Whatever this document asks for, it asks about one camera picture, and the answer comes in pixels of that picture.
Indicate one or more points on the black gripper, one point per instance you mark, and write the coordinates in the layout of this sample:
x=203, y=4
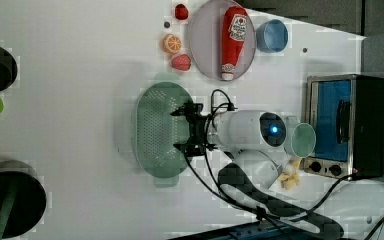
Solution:
x=197, y=142

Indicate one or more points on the green plastic strainer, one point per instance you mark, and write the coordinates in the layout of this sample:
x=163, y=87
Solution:
x=155, y=131

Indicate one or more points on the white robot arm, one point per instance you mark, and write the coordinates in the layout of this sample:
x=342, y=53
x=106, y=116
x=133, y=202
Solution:
x=257, y=142

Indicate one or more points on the pink strawberry toy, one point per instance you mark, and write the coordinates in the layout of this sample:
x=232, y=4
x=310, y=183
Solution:
x=181, y=62

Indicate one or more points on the peeled banana toy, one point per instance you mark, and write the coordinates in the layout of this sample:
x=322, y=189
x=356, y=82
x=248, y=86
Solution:
x=290, y=177

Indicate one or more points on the green mug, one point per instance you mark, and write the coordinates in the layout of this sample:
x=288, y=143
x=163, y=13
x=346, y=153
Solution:
x=300, y=138

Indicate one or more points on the orange slice toy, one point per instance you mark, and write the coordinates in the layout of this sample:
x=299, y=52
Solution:
x=171, y=44

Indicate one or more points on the grey round plate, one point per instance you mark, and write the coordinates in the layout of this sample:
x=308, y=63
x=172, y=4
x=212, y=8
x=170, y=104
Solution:
x=205, y=39

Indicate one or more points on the red ketchup bottle toy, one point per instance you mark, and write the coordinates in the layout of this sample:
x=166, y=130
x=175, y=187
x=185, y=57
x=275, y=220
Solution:
x=233, y=38

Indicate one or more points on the blue bowl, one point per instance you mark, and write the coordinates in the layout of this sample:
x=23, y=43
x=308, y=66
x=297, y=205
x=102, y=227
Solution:
x=272, y=36

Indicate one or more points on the dark red strawberry toy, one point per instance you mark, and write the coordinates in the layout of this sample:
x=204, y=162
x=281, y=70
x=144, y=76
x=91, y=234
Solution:
x=181, y=12

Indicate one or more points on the black toaster oven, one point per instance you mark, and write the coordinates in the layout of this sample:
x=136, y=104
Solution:
x=347, y=114

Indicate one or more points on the black cylinder lower left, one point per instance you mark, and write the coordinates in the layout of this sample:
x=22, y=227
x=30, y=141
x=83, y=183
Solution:
x=23, y=199

